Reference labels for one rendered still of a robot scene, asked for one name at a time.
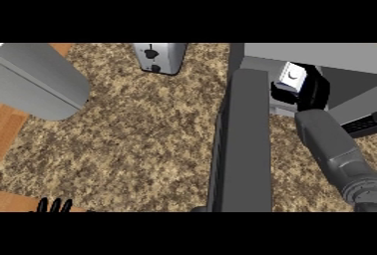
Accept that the silver toaster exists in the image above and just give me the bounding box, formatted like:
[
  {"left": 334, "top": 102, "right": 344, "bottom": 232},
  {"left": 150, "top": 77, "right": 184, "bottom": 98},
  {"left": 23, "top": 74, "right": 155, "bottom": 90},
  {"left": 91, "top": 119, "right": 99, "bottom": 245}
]
[{"left": 133, "top": 43, "right": 189, "bottom": 77}]

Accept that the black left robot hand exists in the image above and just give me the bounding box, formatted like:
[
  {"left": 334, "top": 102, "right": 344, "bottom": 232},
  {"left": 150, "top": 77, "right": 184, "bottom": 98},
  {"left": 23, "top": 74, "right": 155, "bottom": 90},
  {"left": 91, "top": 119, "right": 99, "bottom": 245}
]
[{"left": 37, "top": 197, "right": 75, "bottom": 213}]

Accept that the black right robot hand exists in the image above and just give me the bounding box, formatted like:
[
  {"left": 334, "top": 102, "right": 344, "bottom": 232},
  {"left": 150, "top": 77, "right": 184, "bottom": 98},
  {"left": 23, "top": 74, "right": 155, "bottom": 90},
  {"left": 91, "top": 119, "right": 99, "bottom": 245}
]
[{"left": 269, "top": 72, "right": 331, "bottom": 113}]

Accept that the dark grey microwave door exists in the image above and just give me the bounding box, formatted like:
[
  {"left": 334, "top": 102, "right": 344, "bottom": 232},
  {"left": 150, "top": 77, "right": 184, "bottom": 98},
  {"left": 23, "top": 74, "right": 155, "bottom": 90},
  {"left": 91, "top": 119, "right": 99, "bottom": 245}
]
[{"left": 204, "top": 68, "right": 273, "bottom": 213}]

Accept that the white milk carton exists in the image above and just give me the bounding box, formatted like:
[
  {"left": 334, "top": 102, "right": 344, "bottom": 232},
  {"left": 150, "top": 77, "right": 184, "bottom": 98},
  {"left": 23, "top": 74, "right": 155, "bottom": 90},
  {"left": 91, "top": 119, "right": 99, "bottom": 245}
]
[{"left": 273, "top": 62, "right": 309, "bottom": 94}]

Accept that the grey microwave body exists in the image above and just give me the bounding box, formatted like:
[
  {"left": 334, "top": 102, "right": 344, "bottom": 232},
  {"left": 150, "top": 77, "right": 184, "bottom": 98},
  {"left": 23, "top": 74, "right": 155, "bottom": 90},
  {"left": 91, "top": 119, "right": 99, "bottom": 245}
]
[{"left": 227, "top": 43, "right": 377, "bottom": 139}]

